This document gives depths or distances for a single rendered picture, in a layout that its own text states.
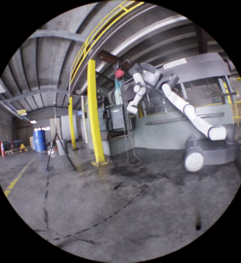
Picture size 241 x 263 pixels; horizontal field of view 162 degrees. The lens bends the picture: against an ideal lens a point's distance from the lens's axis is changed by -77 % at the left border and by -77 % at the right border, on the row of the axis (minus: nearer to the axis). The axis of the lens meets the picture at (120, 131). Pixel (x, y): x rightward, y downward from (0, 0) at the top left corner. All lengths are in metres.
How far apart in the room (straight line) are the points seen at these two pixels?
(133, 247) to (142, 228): 0.11
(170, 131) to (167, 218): 1.20
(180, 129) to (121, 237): 1.36
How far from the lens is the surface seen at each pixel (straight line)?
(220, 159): 0.93
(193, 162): 0.82
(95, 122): 1.14
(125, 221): 0.50
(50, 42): 6.30
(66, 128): 7.01
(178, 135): 1.41
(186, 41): 2.28
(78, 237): 0.52
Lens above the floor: 0.44
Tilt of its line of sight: 2 degrees down
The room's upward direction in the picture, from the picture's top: 8 degrees counter-clockwise
